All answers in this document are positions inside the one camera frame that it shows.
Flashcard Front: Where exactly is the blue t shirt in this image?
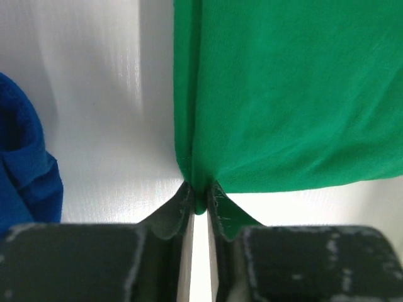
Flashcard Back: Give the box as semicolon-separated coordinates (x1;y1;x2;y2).
1;74;64;236

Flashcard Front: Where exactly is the green t shirt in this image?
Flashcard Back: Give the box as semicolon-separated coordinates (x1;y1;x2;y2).
174;1;402;215

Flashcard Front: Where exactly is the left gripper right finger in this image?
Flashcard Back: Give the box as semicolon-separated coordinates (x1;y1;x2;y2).
206;183;402;301

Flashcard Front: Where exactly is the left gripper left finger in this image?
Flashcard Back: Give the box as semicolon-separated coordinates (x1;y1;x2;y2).
1;183;195;301

